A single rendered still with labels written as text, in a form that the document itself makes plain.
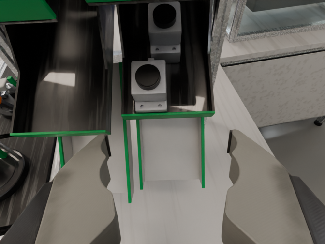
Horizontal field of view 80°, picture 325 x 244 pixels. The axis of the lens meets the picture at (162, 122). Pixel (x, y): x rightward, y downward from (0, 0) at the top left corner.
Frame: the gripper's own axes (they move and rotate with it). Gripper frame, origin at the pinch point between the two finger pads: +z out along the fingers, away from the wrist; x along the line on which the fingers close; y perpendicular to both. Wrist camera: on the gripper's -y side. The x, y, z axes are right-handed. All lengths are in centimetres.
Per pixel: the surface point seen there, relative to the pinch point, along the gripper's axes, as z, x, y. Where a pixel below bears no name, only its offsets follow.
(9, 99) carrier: 46, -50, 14
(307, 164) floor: 105, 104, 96
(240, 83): 94, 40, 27
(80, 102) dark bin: 15.5, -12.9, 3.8
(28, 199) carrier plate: 19.6, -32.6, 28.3
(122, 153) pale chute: 22.0, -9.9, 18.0
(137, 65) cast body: 13.6, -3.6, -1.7
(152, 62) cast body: 13.8, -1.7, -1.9
